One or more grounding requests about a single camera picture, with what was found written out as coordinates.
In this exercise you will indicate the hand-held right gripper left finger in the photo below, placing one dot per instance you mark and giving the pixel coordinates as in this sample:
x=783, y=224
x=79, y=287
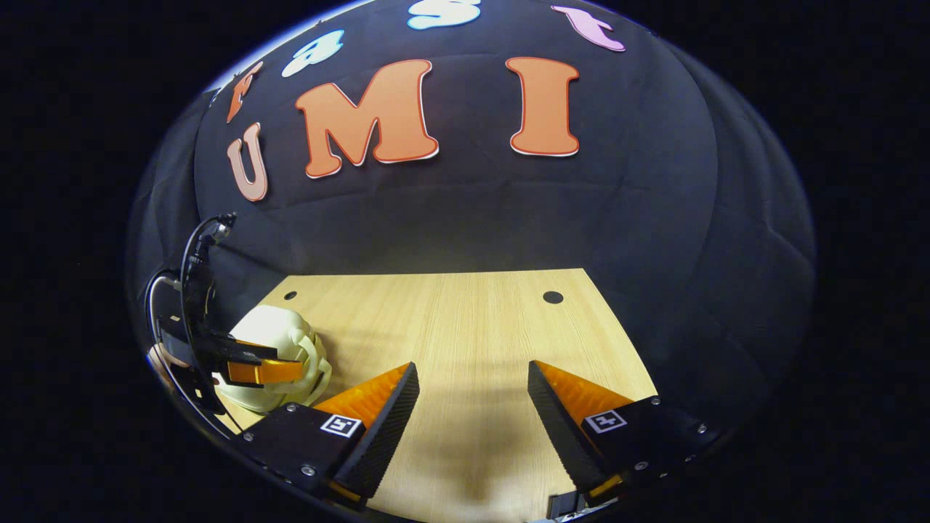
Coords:
x=381, y=436

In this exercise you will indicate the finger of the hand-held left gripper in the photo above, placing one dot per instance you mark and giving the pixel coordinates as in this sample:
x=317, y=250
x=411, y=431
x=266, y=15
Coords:
x=247, y=350
x=265, y=372

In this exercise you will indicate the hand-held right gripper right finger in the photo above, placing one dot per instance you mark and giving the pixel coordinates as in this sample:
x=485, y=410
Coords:
x=563, y=436

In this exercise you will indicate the pale yellow small suitcase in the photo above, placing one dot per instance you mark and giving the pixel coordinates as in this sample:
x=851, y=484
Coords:
x=276, y=327

